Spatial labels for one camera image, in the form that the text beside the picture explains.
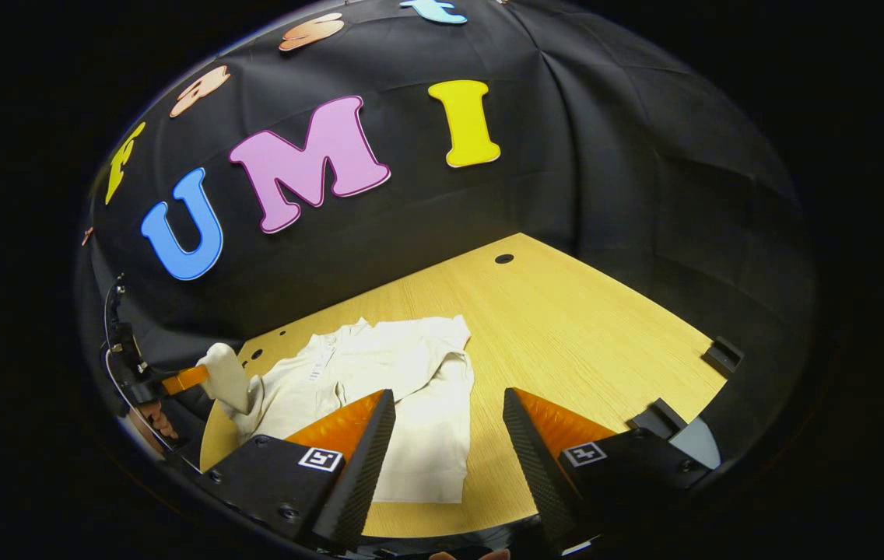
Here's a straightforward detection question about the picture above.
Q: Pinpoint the cream white sweatshirt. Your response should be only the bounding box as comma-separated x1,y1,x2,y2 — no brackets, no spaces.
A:
197,314,476,505

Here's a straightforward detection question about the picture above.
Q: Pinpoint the black table edge bracket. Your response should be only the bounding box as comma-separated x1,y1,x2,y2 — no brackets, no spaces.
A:
703,336,745,378
629,398,689,441

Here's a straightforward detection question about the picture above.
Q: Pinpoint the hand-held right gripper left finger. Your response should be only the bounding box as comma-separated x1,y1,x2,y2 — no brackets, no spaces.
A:
195,388,398,553

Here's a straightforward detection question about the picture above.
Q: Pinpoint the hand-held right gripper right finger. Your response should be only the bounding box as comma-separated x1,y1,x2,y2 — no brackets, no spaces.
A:
501,387,714,555

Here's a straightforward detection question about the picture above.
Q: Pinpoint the black backdrop cloth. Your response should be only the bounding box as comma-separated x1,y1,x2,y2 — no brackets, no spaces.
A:
76,0,816,467

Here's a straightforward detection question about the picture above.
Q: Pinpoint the white paper hang tag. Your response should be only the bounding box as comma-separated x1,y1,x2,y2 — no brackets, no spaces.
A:
308,342,336,383

